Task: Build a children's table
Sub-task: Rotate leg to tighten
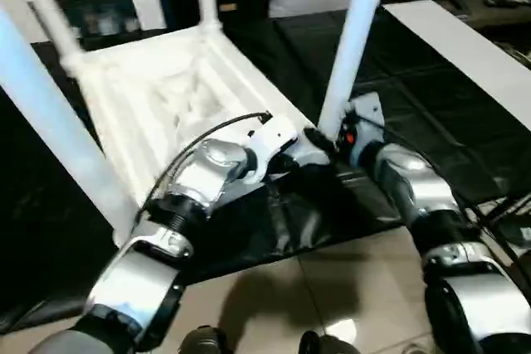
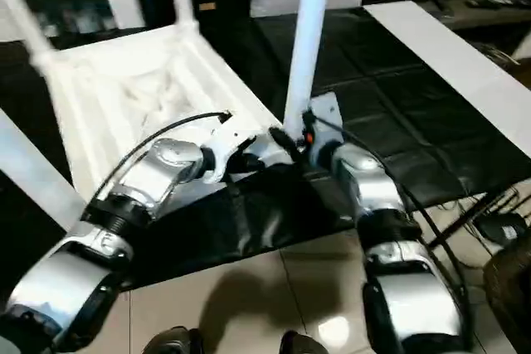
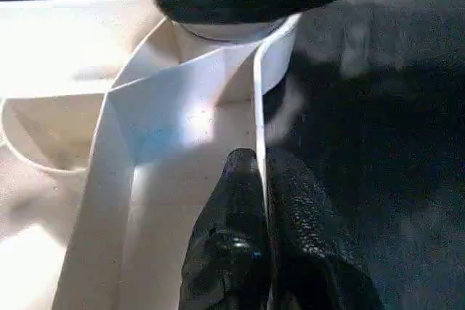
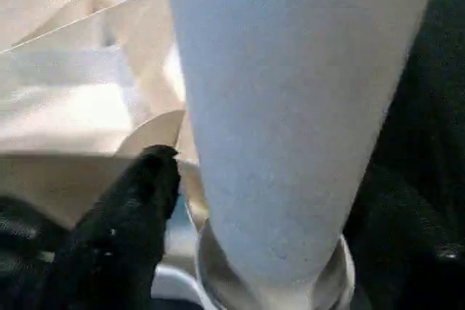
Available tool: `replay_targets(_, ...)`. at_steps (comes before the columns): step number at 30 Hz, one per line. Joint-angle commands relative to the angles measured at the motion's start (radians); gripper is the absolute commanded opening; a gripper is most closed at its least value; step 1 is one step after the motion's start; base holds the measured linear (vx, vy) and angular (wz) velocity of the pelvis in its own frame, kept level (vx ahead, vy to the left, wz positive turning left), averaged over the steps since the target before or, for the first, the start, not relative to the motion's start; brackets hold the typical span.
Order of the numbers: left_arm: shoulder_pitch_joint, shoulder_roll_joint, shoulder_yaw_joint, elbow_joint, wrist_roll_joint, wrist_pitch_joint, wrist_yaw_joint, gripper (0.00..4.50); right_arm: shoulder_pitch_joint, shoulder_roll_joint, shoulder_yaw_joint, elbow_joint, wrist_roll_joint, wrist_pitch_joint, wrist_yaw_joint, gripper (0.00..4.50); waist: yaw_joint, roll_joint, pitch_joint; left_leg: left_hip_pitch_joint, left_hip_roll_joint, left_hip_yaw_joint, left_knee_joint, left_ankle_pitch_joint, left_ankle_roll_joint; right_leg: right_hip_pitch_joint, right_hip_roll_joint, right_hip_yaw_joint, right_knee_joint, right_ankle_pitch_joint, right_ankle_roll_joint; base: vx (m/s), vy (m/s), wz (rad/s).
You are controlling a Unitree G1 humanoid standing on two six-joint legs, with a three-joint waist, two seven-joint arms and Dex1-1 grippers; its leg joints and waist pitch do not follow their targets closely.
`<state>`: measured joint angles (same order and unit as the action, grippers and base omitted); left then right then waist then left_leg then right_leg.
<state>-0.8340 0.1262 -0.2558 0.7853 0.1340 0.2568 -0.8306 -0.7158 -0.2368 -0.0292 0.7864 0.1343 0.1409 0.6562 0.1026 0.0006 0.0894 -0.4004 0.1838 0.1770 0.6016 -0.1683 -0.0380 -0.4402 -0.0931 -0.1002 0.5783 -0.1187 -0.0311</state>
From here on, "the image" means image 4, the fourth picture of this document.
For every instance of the white plastic table top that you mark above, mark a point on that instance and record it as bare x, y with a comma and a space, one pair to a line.
80, 85

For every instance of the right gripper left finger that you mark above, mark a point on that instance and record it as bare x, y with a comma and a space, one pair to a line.
116, 245

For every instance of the white plastic table leg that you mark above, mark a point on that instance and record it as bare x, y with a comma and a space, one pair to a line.
290, 107

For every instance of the black work mat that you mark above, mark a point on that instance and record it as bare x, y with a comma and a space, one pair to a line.
429, 107

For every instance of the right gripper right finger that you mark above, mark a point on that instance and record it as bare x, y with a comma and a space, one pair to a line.
407, 252

